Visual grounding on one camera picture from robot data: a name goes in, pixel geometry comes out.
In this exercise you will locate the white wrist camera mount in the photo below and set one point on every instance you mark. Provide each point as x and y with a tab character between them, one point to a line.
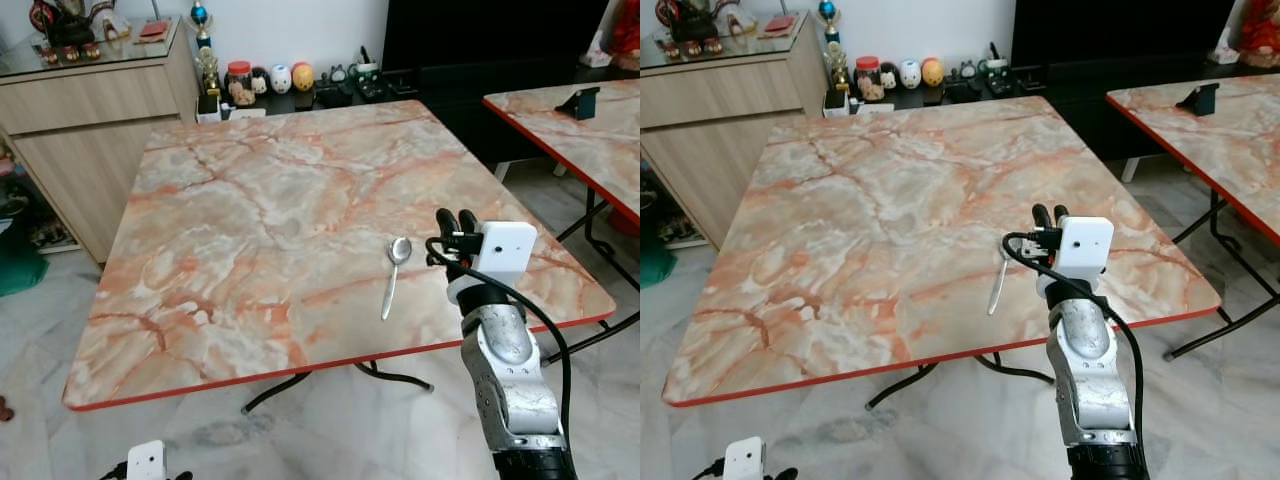
146	460
505	250
1085	245
744	458

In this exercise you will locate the green plastic bag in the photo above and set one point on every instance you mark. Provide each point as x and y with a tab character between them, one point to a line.
655	265
18	260

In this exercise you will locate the red lid snack jar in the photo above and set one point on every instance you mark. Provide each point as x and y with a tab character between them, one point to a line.
240	85
868	80

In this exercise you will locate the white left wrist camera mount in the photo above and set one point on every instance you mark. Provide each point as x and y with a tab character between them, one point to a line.
146	460
744	458

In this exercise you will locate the small grey totoro figurine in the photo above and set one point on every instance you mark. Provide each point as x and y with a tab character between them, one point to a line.
967	68
338	73

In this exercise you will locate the flat red box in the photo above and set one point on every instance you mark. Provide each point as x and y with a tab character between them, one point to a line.
781	25
154	30

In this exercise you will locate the white green cup with utensils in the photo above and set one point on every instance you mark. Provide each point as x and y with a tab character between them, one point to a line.
366	68
995	62

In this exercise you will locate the large marble pattern folding table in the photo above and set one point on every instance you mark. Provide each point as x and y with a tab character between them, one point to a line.
900	210
290	210

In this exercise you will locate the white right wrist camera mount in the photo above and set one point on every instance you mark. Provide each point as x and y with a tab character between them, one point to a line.
1085	245
505	250

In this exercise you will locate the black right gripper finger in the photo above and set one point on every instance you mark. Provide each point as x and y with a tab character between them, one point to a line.
468	222
1041	216
1060	216
447	222

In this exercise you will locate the red statue figure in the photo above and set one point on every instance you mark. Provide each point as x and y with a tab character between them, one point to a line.
1262	35
625	35

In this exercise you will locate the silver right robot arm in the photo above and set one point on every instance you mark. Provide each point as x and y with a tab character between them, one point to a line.
1090	370
505	370

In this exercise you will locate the marble pattern table with phone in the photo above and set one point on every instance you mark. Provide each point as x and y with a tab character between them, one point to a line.
590	140
1220	150

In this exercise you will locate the yellow egg figurine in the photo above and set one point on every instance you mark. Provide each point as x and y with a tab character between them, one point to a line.
303	77
932	72

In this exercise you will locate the black television screen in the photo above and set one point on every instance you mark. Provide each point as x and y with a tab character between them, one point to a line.
490	30
1120	28

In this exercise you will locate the black round figurine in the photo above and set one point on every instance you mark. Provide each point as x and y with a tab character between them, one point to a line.
889	76
260	82

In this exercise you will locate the black phone on stand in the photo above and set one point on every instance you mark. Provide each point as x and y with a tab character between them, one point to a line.
1200	98
581	102

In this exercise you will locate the dark ornate statue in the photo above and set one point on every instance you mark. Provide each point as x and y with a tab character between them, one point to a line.
68	30
692	25

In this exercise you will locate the white egg figurine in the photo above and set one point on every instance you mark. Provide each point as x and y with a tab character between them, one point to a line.
281	79
910	74

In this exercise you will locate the light wood sideboard cabinet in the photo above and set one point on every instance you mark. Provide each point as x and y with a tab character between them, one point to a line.
720	140
90	150

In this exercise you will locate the gold trophy with blue ball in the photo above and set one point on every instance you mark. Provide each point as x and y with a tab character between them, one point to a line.
835	65
207	70

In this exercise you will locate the silver metal spoon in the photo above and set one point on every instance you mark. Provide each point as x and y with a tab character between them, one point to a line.
399	250
997	290

